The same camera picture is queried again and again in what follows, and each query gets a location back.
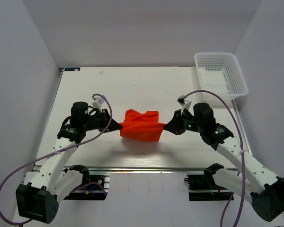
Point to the orange t shirt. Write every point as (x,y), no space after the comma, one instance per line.
(142,126)

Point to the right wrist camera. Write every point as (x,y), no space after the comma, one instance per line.
(184,103)

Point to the blue label sticker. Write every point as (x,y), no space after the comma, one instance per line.
(72,69)

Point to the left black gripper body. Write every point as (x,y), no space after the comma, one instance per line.
(99,121)

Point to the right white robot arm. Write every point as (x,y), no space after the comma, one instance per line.
(259,186)

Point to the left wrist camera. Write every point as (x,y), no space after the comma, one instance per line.
(97,102)

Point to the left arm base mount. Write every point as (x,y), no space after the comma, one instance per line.
(92,187)

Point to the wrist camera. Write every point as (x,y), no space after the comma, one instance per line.
(97,102)
(184,103)

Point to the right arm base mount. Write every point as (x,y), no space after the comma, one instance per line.
(201,187)

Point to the white plastic mesh basket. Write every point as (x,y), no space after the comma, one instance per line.
(220,73)

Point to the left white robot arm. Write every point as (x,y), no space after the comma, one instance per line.
(39,199)

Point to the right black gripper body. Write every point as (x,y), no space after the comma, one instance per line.
(188,123)

